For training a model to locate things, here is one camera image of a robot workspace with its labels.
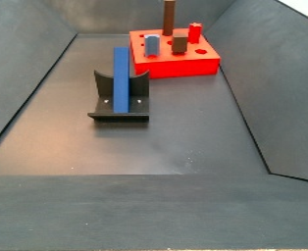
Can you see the dark blue rectangular bar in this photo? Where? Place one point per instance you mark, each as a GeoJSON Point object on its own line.
{"type": "Point", "coordinates": [121, 80]}

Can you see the light blue notched peg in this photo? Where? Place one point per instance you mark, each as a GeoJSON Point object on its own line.
{"type": "Point", "coordinates": [152, 44]}

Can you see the short brown pentagon peg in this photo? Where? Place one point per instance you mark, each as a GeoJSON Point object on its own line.
{"type": "Point", "coordinates": [180, 43]}

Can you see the black curved fixture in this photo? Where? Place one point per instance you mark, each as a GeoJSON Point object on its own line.
{"type": "Point", "coordinates": [140, 99]}

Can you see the red notched peg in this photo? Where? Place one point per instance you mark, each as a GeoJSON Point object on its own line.
{"type": "Point", "coordinates": [195, 32]}

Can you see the tall brown cylinder peg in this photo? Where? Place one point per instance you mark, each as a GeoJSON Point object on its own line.
{"type": "Point", "coordinates": [169, 11]}

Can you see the red peg board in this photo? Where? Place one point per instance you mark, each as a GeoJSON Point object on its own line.
{"type": "Point", "coordinates": [200, 60]}

